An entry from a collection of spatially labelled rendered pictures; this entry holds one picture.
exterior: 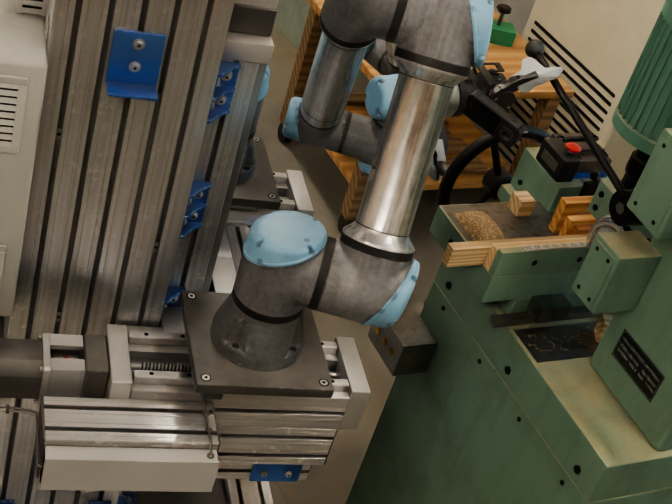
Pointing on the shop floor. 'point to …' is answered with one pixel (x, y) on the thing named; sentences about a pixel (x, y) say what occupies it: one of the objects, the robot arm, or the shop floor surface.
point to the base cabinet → (463, 435)
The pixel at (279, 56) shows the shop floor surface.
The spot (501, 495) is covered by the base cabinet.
